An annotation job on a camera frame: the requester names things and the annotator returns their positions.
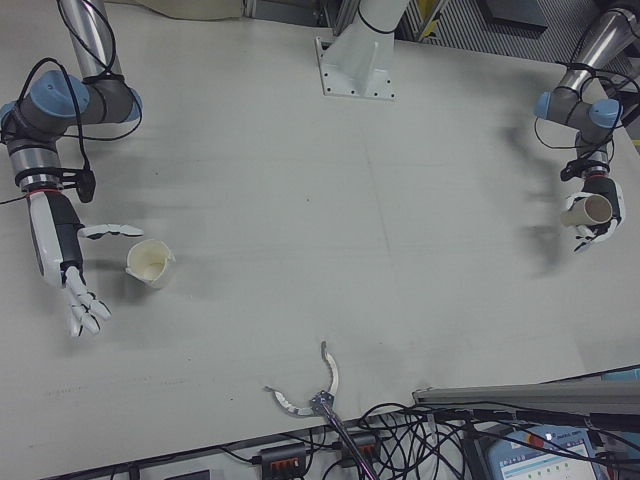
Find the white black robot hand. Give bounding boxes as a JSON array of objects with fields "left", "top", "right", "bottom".
[
  {"left": 563, "top": 174, "right": 627, "bottom": 255},
  {"left": 27, "top": 191, "right": 145, "bottom": 340}
]

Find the tan smooth paper cup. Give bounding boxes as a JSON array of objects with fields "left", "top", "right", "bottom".
[{"left": 559, "top": 193, "right": 615, "bottom": 230}]

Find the white paper cup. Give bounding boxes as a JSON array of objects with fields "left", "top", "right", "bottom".
[{"left": 124, "top": 238, "right": 177, "bottom": 287}]

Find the dark grey box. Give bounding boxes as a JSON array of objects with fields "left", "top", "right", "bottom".
[{"left": 482, "top": 0, "right": 549, "bottom": 29}]

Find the light blue teach pendant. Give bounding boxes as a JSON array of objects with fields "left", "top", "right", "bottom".
[{"left": 462, "top": 422, "right": 616, "bottom": 480}]

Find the metal curved claw grabber tool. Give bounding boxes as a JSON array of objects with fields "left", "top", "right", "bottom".
[{"left": 263, "top": 340, "right": 381, "bottom": 480}]

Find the black orange connector box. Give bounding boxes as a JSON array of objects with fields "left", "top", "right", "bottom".
[
  {"left": 339, "top": 433, "right": 377, "bottom": 466},
  {"left": 257, "top": 442, "right": 309, "bottom": 474}
]

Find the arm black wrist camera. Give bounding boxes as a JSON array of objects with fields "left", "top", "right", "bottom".
[
  {"left": 559, "top": 157, "right": 589, "bottom": 182},
  {"left": 62, "top": 167, "right": 97, "bottom": 204}
]

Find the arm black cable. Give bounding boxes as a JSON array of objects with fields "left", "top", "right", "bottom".
[
  {"left": 0, "top": 0, "right": 146, "bottom": 204},
  {"left": 532, "top": 29, "right": 640, "bottom": 174}
]

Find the aluminium profile rail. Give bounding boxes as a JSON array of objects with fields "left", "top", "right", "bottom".
[{"left": 412, "top": 375, "right": 640, "bottom": 416}]

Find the thick black cable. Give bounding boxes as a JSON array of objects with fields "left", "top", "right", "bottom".
[{"left": 469, "top": 407, "right": 640, "bottom": 426}]

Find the yellow black striped post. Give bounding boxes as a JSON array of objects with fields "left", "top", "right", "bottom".
[{"left": 418, "top": 0, "right": 441, "bottom": 42}]

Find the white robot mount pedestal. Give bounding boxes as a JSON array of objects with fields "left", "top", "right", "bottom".
[{"left": 314, "top": 0, "right": 409, "bottom": 103}]

